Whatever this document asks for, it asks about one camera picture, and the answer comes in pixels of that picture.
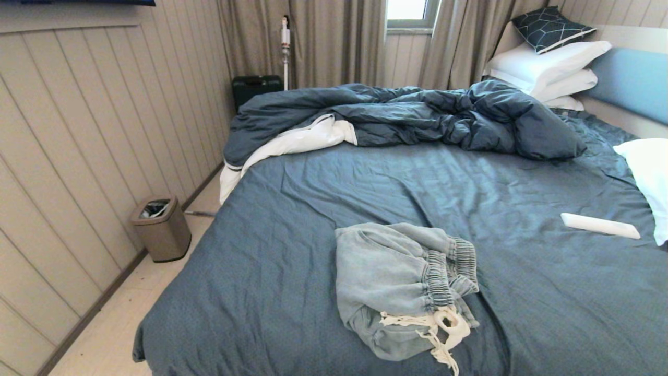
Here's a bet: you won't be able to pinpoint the light blue denim shorts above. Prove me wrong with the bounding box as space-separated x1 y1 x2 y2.
334 222 480 376

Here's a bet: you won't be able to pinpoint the blue bed sheet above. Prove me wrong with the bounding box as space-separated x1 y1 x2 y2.
132 107 668 376

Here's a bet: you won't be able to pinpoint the black hard case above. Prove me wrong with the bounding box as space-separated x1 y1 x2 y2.
232 75 284 113

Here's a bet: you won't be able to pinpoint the dark blue crumpled duvet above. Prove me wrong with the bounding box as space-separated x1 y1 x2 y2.
219 78 588 204

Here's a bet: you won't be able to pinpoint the beige curtain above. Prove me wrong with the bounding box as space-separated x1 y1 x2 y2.
217 0 388 89
417 0 548 90

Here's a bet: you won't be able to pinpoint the white stick vacuum cleaner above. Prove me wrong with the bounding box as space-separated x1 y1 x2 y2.
281 15 292 90

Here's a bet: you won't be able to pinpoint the brown trash bin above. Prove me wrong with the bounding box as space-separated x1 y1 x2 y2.
130 195 192 263

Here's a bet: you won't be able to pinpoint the rubbish inside bin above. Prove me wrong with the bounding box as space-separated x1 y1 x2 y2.
140 198 171 219

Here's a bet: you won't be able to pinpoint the white pillow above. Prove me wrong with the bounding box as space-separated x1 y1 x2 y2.
530 68 599 102
613 138 668 246
543 95 585 111
483 40 613 95

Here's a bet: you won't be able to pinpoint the dark patterned cushion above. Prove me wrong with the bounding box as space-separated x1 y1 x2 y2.
511 5 598 54

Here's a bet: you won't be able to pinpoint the white remote control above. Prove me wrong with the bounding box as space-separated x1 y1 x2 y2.
561 212 641 240

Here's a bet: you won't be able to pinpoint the blue headboard cushion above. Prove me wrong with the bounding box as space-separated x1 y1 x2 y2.
584 47 668 125

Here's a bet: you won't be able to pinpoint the beige headboard panel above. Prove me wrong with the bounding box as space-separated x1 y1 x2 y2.
493 21 668 139

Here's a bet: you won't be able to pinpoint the window with grey frame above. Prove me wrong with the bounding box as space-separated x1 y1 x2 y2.
386 0 440 29

